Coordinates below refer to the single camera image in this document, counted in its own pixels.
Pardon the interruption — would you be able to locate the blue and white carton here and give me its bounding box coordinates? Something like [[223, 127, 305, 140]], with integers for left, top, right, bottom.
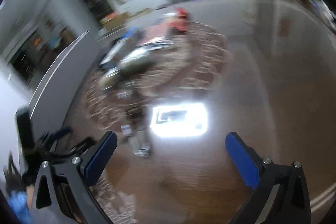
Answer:
[[99, 27, 143, 71]]

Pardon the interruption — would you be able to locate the bundle of sticks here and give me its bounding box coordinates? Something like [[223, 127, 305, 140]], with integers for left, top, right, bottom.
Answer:
[[98, 39, 174, 90]]

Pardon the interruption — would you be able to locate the grey storage box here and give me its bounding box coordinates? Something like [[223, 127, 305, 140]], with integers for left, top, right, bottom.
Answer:
[[29, 30, 100, 139]]

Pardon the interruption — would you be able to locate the red snack packet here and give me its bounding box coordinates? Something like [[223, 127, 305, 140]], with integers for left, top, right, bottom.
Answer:
[[168, 8, 190, 34]]

